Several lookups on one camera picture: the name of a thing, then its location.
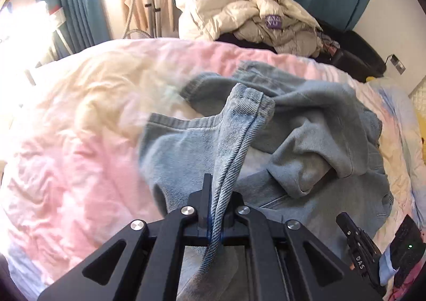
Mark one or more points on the pastel pillow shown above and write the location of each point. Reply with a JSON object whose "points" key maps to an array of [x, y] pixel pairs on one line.
{"points": [[399, 128]]}

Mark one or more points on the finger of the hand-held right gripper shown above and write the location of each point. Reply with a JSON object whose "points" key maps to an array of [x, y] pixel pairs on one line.
{"points": [[347, 226]]}

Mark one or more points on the blue denim jeans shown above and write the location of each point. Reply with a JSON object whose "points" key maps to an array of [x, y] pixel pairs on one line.
{"points": [[299, 141]]}

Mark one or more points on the white cloth wrap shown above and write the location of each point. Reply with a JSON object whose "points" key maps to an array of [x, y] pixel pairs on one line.
{"points": [[387, 267]]}

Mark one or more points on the black armchair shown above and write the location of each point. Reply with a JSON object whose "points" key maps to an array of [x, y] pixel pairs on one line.
{"points": [[359, 54]]}

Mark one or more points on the grey wall socket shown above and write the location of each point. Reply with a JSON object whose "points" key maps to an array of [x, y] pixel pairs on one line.
{"points": [[397, 64]]}

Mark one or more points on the pastel pink duvet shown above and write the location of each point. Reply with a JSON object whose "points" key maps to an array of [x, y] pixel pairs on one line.
{"points": [[83, 154]]}

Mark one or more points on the grey down jacket purple label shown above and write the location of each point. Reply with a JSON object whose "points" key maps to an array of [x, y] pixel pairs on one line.
{"points": [[286, 36]]}

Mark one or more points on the white down jacket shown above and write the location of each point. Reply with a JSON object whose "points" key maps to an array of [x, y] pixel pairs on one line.
{"points": [[206, 11]]}

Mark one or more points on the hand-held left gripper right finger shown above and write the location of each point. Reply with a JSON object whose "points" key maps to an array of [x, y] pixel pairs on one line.
{"points": [[233, 217]]}

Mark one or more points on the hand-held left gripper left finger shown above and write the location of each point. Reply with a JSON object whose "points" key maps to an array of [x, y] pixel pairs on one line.
{"points": [[203, 211]]}

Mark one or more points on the narrow blue curtain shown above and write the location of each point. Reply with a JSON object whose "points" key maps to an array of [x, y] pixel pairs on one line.
{"points": [[76, 5]]}

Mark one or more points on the white quilted headboard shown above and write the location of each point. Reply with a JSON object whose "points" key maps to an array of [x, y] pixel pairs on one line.
{"points": [[420, 98]]}

